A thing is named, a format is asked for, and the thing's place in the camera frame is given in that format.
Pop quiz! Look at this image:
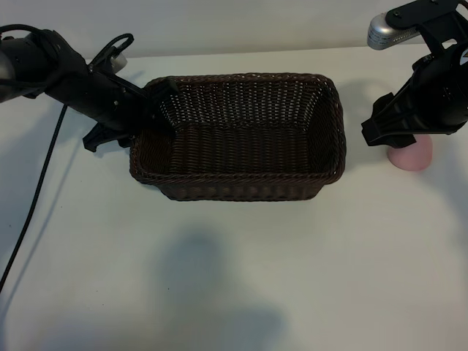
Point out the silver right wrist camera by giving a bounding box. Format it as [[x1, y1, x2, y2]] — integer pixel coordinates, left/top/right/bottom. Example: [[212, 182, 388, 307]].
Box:
[[367, 10, 426, 49]]

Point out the dark brown woven basket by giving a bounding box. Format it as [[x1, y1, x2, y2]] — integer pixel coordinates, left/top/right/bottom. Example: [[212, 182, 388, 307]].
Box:
[[129, 72, 347, 203]]

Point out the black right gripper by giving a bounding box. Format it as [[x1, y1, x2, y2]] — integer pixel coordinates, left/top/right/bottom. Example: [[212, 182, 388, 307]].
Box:
[[361, 42, 468, 149]]

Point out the black braided cable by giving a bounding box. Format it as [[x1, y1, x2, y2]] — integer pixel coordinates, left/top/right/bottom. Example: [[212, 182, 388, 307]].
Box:
[[0, 104, 69, 294]]

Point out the pink peach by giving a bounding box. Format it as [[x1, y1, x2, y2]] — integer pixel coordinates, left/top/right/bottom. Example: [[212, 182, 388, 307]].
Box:
[[387, 134, 434, 173]]

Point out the thin black camera cable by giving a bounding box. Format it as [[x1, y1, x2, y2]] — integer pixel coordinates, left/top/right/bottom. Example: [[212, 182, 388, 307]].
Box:
[[88, 33, 135, 72]]

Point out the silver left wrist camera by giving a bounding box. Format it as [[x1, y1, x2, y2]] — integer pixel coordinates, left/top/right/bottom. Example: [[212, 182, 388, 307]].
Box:
[[110, 53, 129, 72]]

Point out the black right camera bracket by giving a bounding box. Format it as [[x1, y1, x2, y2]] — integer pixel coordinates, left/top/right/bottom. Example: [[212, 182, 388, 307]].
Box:
[[387, 0, 464, 48]]

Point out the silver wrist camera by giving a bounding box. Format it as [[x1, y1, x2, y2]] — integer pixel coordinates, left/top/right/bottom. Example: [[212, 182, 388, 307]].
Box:
[[110, 53, 129, 72], [367, 10, 426, 49]]

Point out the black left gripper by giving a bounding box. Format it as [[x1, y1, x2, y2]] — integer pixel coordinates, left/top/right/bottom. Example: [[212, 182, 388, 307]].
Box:
[[46, 69, 179, 152]]

